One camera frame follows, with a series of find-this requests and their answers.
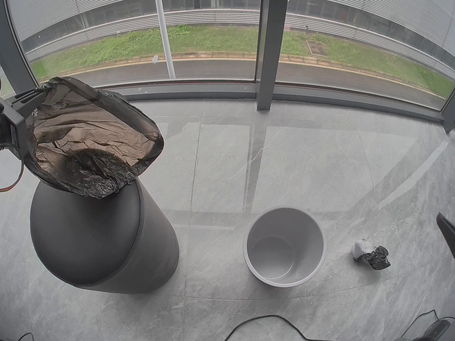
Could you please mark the crumpled white paper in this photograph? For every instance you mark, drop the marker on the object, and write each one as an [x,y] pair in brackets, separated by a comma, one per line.
[360,248]

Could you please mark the white trash bin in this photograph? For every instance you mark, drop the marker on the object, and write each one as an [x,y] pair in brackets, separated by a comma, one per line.
[284,222]

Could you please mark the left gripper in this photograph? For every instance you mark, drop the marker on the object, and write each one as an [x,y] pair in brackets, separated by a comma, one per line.
[14,130]

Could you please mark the black plastic bag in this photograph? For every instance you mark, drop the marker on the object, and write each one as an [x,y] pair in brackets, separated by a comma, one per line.
[89,137]

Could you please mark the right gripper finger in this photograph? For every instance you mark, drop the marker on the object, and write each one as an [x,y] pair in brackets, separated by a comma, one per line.
[448,234]

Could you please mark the window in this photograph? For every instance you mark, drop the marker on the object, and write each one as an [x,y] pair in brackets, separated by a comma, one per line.
[265,48]

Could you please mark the dark grey round chair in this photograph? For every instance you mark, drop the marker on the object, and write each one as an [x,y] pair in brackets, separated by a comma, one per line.
[99,233]

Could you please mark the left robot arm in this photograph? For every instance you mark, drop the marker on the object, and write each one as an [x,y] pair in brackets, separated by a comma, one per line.
[10,188]

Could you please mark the crumpled black plastic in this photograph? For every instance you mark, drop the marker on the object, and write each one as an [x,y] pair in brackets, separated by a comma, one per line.
[376,259]

